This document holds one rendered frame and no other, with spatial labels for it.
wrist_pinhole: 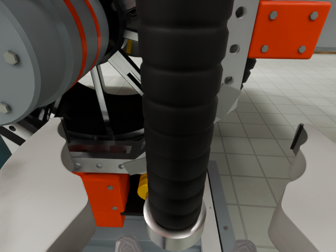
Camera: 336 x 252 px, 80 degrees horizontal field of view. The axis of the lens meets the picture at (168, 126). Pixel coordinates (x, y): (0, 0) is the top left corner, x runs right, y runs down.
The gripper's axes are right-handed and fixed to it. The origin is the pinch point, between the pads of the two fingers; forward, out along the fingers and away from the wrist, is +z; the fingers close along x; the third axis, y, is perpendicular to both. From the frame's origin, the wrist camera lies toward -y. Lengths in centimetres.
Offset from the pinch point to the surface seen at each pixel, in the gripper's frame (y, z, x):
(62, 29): -3.4, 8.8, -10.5
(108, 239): 61, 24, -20
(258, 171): 83, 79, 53
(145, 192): 31.5, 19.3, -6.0
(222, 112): 9.8, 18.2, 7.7
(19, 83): 0.0, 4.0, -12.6
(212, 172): 75, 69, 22
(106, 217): 38.9, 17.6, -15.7
